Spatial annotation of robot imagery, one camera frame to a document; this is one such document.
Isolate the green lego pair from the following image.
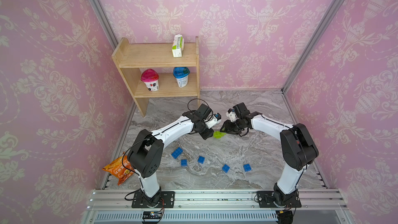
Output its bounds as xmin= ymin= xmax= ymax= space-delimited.
xmin=213 ymin=131 xmax=226 ymax=139

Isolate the wooden two-tier shelf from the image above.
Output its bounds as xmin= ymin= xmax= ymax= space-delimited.
xmin=112 ymin=37 xmax=200 ymax=117

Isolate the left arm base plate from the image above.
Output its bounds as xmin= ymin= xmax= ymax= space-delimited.
xmin=132 ymin=189 xmax=175 ymax=208

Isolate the blue large lego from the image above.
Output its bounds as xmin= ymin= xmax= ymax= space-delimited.
xmin=171 ymin=147 xmax=183 ymax=159

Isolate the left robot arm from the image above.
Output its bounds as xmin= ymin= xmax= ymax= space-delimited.
xmin=126 ymin=104 xmax=221 ymax=207

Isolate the blue small lego front-right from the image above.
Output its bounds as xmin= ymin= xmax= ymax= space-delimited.
xmin=243 ymin=164 xmax=252 ymax=172

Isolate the blue lid yogurt cup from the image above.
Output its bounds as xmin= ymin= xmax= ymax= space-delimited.
xmin=173 ymin=67 xmax=190 ymax=88

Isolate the blue small lego middle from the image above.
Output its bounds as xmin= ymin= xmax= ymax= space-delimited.
xmin=198 ymin=156 xmax=205 ymax=164

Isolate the pink lid yogurt cup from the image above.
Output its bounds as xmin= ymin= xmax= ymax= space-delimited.
xmin=141 ymin=68 xmax=160 ymax=92

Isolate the green white carton box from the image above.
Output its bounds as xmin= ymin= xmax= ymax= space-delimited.
xmin=172 ymin=34 xmax=184 ymax=58

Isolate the aluminium front rail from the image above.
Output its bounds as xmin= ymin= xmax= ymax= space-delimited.
xmin=82 ymin=188 xmax=354 ymax=224

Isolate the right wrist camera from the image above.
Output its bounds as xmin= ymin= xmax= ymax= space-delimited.
xmin=226 ymin=108 xmax=238 ymax=122

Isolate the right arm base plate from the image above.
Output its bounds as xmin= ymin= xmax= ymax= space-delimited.
xmin=254 ymin=190 xmax=302 ymax=208

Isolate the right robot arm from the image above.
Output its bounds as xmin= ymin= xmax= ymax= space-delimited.
xmin=220 ymin=103 xmax=319 ymax=208

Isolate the blue small lego front-centre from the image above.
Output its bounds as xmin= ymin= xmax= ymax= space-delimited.
xmin=222 ymin=164 xmax=230 ymax=173

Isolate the orange snack bag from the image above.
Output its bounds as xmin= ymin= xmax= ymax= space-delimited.
xmin=102 ymin=155 xmax=135 ymax=186

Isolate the blue small lego front-left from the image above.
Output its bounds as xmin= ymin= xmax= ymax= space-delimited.
xmin=180 ymin=159 xmax=188 ymax=167

